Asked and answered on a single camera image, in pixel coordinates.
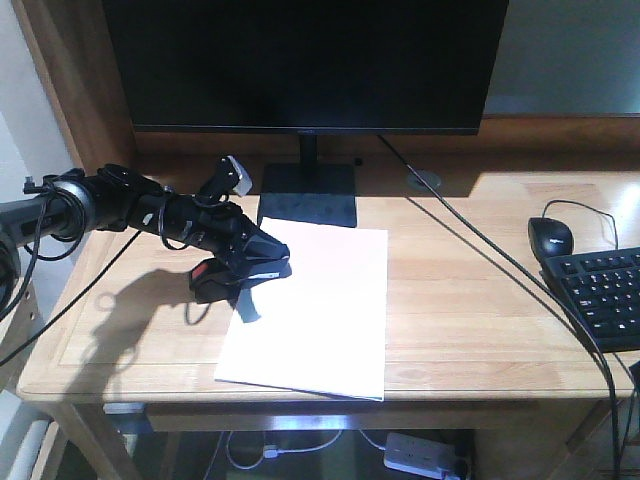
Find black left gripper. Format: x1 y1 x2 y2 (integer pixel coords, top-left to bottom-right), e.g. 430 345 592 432
189 197 290 323

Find black stapler with orange button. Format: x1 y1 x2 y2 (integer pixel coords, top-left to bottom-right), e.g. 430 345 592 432
189 257 293 306

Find white paper sheets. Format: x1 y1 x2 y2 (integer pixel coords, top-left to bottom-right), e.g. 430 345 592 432
214 218 388 401

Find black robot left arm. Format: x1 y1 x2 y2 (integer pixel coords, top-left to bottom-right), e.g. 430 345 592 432
1 156 291 316

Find wooden desk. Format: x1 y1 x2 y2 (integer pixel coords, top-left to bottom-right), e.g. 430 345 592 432
11 1 639 479

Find black computer monitor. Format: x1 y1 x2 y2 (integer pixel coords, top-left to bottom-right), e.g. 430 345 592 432
103 1 508 227

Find white power strip on floor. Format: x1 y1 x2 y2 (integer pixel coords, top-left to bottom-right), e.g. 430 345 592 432
383 432 470 479

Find black computer mouse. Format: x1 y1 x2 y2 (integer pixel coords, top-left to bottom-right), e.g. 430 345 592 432
527 217 574 262

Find black keyboard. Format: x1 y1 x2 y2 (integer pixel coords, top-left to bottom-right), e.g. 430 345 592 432
541 247 639 352

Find wrist camera box white face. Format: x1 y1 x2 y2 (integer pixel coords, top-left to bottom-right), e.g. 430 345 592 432
200 155 253 198

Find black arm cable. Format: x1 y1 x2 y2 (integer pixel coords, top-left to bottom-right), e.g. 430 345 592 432
0 229 141 369

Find white cable on floor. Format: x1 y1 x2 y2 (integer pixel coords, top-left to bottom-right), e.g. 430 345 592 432
224 428 386 471

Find black monitor cable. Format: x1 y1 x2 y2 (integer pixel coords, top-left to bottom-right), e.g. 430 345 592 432
377 133 624 480

